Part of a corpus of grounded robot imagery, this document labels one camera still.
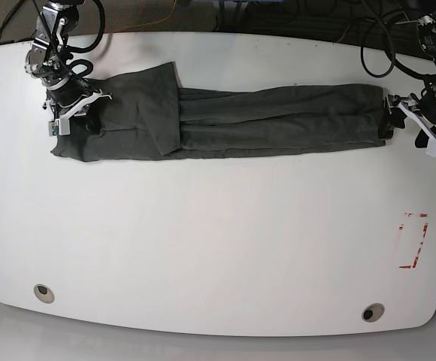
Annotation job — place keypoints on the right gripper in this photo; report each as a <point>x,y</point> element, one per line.
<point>69,92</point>

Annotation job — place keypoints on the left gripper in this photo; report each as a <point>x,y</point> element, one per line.
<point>394,118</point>

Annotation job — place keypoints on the dark grey t-shirt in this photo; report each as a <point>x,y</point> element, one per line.
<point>151,118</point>

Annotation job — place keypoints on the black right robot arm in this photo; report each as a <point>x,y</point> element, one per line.
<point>51,58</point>

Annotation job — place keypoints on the red tape rectangle marking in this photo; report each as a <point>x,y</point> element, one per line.
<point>411,237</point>

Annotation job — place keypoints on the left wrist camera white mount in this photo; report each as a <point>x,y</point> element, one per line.
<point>422,122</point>

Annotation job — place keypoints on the left table cable grommet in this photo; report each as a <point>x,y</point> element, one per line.
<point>44,294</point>

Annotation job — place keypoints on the table cable grommet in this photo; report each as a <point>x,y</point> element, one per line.
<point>373,313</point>
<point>44,294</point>

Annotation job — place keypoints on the right table cable grommet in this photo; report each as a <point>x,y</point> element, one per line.
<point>373,313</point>

